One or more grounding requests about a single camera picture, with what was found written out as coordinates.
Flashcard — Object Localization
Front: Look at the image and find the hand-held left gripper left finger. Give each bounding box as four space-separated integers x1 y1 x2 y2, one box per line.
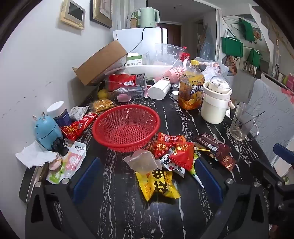
24 157 103 239

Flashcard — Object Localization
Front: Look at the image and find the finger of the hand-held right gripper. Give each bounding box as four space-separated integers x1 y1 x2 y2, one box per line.
273 143 294 161
250 160 286 191

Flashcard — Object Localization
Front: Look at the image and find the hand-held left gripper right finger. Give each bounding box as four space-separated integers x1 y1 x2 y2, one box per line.
194 158 270 239

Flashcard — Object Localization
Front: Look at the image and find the green and white snack packet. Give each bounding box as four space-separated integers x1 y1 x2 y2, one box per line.
188 152 205 189

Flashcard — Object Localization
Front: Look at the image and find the red Kiss chocolate packet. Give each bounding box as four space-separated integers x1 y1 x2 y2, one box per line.
214 145 237 172

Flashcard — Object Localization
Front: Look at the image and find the large red snack packet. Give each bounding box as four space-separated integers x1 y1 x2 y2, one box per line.
169 142 195 171

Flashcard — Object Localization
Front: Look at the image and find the large brown chocolate packet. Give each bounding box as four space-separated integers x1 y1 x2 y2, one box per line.
192 133 227 155

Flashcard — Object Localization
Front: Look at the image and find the black and white snack packet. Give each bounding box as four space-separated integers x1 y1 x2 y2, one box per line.
159 153 186 178

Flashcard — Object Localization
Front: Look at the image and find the orange-red snack packet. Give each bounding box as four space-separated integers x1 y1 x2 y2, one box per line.
157 133 187 144

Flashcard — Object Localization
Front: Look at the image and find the clear brownish snack packet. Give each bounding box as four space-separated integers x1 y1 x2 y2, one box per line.
123 149 163 173

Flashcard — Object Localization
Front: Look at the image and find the small red snack packet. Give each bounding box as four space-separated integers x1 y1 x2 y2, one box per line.
147 141 176 159

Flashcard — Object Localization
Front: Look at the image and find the red plastic basket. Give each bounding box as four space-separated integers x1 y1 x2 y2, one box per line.
92 104 161 153

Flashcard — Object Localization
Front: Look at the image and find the white and pink packet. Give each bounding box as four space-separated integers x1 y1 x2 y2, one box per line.
46 140 86 185

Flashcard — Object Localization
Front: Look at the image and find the black hair clip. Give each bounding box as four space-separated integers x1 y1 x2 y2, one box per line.
51 137 69 156

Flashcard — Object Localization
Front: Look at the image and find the glass mug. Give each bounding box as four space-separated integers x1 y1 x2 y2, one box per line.
230 102 266 141

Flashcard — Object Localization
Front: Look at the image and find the grey patterned chair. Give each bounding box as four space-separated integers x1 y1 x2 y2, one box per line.
248 79 294 166

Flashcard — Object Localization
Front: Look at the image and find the red and gold packet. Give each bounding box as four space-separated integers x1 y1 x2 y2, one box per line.
60 122 84 141

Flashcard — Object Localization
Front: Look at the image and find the white tissue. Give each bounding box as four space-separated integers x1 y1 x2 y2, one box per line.
15 141 58 170

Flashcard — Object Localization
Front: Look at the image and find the black flat device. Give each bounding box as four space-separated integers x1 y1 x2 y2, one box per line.
18 165 44 204

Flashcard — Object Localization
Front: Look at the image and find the red stick packet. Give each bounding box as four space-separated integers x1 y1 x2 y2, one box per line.
76 112 99 134

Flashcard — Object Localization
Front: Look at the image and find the blue round humidifier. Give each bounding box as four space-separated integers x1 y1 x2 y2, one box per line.
32 112 63 152

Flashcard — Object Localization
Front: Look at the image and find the silvery white packet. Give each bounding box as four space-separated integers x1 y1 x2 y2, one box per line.
68 106 89 122

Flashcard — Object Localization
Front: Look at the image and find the dark blue white-lidded jar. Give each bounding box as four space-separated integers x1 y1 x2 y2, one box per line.
46 101 71 127

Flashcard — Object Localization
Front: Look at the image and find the cream lidded food jar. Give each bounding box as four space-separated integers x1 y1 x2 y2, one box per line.
200 75 236 124

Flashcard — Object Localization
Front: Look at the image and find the yellow noodle snack packet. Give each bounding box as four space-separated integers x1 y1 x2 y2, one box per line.
89 98 117 113

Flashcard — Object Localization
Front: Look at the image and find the iced tea bottle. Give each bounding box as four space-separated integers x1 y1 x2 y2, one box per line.
178 60 205 110

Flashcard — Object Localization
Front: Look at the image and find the green tote bag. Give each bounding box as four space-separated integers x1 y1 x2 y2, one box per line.
238 18 262 43
247 48 263 69
221 29 244 58

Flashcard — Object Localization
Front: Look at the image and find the cartoon print bag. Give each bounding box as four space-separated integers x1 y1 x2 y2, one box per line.
222 55 238 76

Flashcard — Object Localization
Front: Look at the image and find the clear plastic box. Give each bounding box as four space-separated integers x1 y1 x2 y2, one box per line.
104 79 147 101

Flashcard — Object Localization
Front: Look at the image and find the white cylinder container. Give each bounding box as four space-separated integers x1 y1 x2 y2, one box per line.
147 80 171 100

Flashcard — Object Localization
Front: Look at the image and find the red packet with white label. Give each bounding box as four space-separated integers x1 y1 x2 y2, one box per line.
108 74 137 91

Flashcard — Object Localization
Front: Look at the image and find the white plastic bag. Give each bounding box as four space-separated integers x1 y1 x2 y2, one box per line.
195 57 230 81

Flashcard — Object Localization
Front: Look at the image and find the pink panda cup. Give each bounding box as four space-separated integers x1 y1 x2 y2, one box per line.
153 65 186 83

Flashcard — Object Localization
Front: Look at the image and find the cardboard box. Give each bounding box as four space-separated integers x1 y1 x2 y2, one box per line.
72 40 128 86

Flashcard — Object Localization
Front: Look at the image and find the white tray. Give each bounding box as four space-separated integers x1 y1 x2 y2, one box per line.
103 64 175 81

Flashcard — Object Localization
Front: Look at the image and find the red cola bottle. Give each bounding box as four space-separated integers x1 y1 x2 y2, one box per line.
179 46 191 62

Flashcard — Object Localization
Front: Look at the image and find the white and green box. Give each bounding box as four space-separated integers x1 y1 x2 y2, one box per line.
126 52 144 67

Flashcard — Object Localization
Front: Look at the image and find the clear plastic bag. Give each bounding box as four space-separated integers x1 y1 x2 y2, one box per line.
147 43 185 67

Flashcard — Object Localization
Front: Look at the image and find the brown door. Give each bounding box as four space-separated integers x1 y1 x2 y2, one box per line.
158 23 182 47

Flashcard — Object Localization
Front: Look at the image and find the white fridge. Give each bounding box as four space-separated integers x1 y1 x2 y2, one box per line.
113 26 168 59

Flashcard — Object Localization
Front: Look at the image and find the green carton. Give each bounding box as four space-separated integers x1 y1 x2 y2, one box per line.
131 10 141 28

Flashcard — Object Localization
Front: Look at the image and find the green electric kettle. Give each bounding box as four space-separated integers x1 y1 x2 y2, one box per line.
137 7 160 28

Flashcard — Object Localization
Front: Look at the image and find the black power cable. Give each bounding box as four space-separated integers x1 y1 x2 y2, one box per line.
127 27 147 56

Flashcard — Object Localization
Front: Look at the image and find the dark picture frame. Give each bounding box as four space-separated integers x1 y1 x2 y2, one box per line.
90 0 113 29

